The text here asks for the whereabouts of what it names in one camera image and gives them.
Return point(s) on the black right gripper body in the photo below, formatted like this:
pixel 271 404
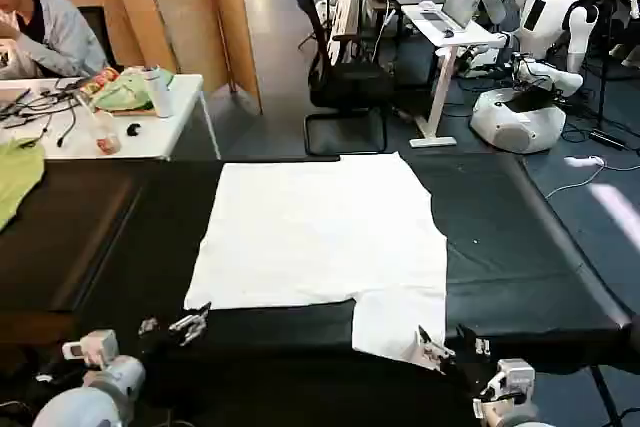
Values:
pixel 472 362

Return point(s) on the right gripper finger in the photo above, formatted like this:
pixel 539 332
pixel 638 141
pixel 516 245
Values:
pixel 430 344
pixel 430 360

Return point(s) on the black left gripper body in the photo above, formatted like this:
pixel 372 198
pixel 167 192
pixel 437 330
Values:
pixel 150 342

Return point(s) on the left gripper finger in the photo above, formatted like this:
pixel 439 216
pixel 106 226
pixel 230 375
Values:
pixel 195 333
pixel 192 318

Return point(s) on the white shirt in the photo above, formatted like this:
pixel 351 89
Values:
pixel 320 232

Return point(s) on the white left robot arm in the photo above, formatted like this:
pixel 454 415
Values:
pixel 95 397

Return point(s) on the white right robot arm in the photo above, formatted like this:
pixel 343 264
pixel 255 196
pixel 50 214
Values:
pixel 510 387

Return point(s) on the small black object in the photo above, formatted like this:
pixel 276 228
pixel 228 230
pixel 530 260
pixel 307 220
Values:
pixel 133 129

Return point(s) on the clear plastic cup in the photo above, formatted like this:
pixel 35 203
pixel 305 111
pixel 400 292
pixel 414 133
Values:
pixel 106 137

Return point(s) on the green cloth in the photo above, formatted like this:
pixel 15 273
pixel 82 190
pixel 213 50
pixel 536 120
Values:
pixel 17 177

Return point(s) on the white tumbler cup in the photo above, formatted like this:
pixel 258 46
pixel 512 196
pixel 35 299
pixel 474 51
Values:
pixel 160 94

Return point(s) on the white power strip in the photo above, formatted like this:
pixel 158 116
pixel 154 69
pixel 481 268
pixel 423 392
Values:
pixel 582 161

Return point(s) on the pale green bag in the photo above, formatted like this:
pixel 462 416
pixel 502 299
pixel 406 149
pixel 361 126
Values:
pixel 122 92

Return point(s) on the white robot with round base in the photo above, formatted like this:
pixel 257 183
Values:
pixel 520 117

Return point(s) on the colourful snack bag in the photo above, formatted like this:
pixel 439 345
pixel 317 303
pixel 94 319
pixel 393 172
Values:
pixel 97 84

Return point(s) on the black mesh office chair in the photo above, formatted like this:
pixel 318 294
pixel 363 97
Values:
pixel 345 82

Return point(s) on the white standing desk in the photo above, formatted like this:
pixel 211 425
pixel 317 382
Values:
pixel 450 47

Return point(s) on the wooden folding screen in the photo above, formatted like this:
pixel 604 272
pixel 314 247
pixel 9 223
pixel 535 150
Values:
pixel 190 12

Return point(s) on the person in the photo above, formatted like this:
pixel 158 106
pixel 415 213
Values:
pixel 55 42

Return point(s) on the computer mouse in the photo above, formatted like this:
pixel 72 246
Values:
pixel 448 33

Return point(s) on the black stand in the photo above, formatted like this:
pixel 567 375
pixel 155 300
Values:
pixel 602 72

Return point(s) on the white rack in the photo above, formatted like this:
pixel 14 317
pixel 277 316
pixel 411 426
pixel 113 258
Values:
pixel 352 17

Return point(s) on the white humanoid robot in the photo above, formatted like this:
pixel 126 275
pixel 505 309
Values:
pixel 555 7

